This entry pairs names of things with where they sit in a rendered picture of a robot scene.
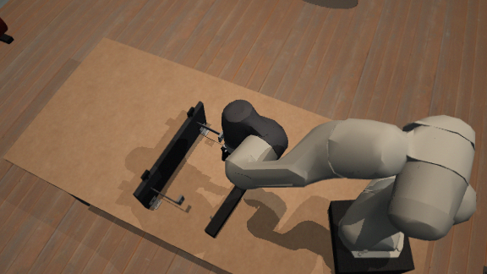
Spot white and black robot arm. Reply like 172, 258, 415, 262
222, 100, 476, 258

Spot black rectangular bar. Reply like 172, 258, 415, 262
205, 185, 247, 238

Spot black long flat bar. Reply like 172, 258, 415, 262
133, 101, 207, 210

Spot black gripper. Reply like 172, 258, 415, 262
221, 143, 231, 161

